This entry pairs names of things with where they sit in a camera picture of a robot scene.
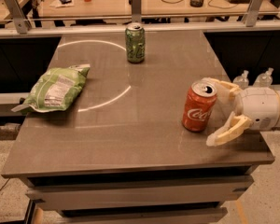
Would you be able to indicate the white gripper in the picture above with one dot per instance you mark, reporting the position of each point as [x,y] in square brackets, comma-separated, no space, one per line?
[259,106]

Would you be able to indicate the red coke can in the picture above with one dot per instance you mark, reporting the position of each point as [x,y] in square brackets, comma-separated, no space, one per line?
[201,97]

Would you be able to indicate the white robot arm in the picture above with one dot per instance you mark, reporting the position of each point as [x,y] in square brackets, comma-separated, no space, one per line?
[255,108]

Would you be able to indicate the green soda can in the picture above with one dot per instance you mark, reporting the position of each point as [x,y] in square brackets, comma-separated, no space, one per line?
[135,42]

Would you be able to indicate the green jalapeno chip bag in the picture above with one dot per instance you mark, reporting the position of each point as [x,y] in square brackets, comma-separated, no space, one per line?
[56,90]

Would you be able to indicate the upper cabinet drawer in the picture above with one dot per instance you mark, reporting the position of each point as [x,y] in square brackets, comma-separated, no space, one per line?
[141,193]

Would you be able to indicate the wooden background desk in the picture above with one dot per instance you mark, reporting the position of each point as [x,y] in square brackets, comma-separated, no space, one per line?
[53,9]

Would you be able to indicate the grey metal rail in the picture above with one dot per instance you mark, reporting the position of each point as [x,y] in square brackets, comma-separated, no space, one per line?
[159,27]

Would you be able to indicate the right grey metal bracket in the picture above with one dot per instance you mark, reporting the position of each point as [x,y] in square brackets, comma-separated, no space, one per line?
[251,16]

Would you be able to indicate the grey metal bracket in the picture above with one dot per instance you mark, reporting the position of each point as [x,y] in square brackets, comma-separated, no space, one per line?
[251,16]
[22,25]
[136,10]

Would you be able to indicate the middle grey metal bracket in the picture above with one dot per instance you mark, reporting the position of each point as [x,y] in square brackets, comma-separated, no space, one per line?
[136,10]

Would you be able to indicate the left grey metal bracket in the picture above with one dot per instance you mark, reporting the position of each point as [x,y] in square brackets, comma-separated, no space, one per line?
[22,25]

